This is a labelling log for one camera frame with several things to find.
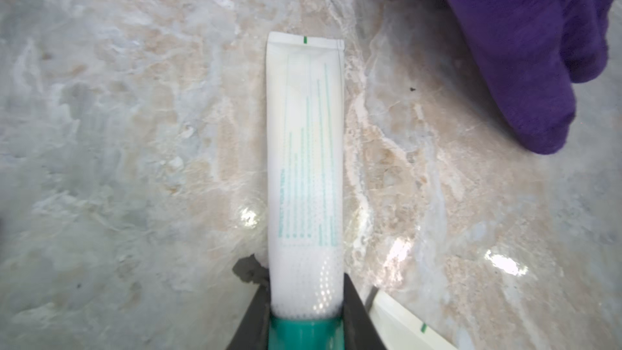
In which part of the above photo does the white tube grey cap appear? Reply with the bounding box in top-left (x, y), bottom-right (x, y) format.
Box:
top-left (266, 32), bottom-right (344, 349)

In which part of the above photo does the purple cloth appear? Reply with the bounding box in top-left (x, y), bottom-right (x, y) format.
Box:
top-left (446, 0), bottom-right (614, 155)

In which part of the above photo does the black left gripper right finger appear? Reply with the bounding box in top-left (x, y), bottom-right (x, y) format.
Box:
top-left (343, 274), bottom-right (386, 350)

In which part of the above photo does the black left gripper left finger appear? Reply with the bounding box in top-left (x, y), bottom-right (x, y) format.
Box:
top-left (226, 254), bottom-right (271, 350)

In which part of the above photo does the white tube front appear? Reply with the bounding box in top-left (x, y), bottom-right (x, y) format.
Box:
top-left (365, 287), bottom-right (457, 350)

